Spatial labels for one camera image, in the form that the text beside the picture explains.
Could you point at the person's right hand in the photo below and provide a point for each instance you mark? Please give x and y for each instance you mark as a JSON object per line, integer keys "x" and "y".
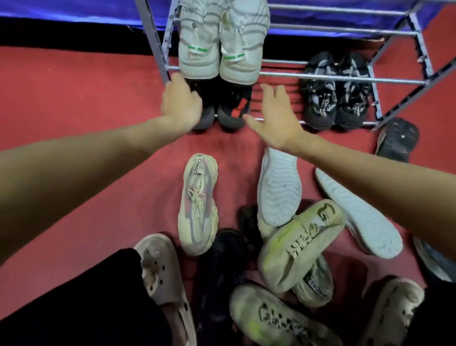
{"x": 280, "y": 127}

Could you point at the person's left hand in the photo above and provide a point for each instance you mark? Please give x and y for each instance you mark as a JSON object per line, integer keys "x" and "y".
{"x": 182, "y": 106}

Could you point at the black red high-top shoe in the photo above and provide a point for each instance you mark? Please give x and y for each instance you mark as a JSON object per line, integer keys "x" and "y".
{"x": 233, "y": 112}
{"x": 206, "y": 115}

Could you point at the black white knit sneaker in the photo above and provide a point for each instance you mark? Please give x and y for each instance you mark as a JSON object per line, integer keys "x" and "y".
{"x": 354, "y": 101}
{"x": 321, "y": 101}

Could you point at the white sneaker green stripe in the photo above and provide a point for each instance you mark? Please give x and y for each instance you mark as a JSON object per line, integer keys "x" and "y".
{"x": 244, "y": 65}
{"x": 201, "y": 58}

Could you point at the white ribbed sole sneaker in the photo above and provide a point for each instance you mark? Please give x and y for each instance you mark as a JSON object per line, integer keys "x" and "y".
{"x": 367, "y": 224}
{"x": 280, "y": 189}

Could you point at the beige pink chunky sneaker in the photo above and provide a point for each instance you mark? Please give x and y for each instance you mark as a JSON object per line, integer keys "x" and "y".
{"x": 199, "y": 207}
{"x": 317, "y": 288}

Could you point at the black sneaker orange logo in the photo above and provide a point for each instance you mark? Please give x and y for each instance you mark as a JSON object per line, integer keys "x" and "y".
{"x": 220, "y": 296}
{"x": 249, "y": 230}

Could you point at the person's right forearm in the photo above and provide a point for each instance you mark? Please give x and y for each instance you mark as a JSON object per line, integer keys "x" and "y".
{"x": 400, "y": 191}

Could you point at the person's left forearm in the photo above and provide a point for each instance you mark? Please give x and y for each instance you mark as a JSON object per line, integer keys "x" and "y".
{"x": 47, "y": 189}

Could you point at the person's left leg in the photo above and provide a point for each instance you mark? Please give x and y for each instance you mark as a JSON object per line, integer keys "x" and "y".
{"x": 65, "y": 336}

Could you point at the blue cloth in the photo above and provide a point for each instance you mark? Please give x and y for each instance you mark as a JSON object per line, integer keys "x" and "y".
{"x": 67, "y": 8}

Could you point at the beige clog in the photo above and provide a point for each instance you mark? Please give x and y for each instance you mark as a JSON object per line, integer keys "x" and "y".
{"x": 394, "y": 312}
{"x": 161, "y": 270}

